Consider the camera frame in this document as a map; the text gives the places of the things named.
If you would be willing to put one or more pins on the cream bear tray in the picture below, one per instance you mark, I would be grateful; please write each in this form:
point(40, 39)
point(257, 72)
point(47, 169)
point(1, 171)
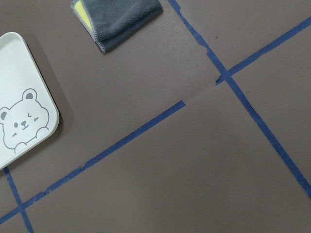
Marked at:
point(28, 114)

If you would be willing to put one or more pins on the grey folded cloth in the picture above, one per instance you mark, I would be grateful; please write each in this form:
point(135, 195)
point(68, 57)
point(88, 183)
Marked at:
point(109, 22)

